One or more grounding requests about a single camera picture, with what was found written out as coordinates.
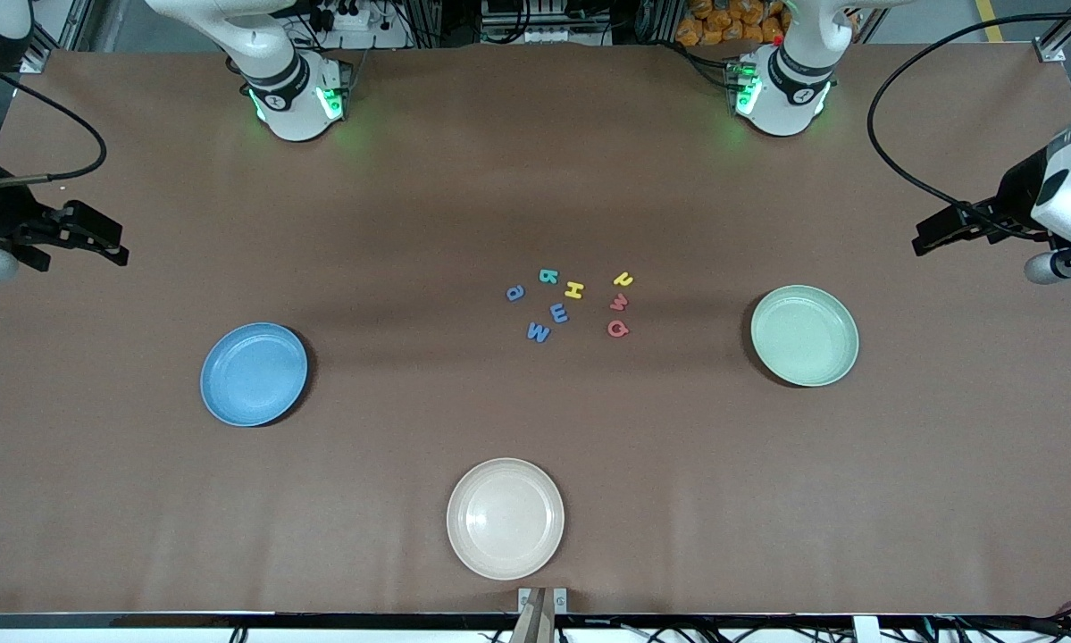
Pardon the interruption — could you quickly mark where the green plate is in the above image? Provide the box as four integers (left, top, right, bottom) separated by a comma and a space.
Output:
750, 285, 860, 388

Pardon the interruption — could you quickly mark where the blue plate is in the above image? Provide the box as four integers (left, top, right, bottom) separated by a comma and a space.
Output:
200, 322, 309, 428

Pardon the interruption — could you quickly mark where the beige plate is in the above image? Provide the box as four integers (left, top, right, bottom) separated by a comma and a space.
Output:
447, 458, 565, 581

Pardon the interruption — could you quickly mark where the white power strip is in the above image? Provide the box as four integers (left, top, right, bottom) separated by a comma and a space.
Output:
484, 22, 612, 46
316, 0, 411, 50

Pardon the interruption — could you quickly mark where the aluminium frame profile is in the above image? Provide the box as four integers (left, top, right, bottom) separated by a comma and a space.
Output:
17, 0, 98, 74
1031, 0, 1071, 65

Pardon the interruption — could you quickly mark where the metal table edge bracket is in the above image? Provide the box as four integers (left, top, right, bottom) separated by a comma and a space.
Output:
518, 587, 568, 615

